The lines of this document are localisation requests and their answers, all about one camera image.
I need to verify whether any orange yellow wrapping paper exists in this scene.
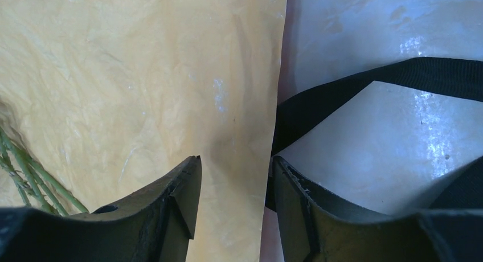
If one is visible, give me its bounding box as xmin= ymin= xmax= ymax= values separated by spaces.
xmin=1 ymin=0 xmax=286 ymax=261

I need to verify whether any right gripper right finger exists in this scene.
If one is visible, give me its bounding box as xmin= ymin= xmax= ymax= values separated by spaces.
xmin=272 ymin=156 xmax=482 ymax=261

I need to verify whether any orange paper bouquet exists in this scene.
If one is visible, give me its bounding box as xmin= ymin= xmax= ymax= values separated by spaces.
xmin=1 ymin=129 xmax=89 ymax=216

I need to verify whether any black ribbon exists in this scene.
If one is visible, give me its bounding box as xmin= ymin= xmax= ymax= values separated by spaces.
xmin=271 ymin=57 xmax=482 ymax=208

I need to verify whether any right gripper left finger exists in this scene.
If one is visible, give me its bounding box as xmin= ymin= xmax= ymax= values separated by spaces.
xmin=1 ymin=156 xmax=202 ymax=261

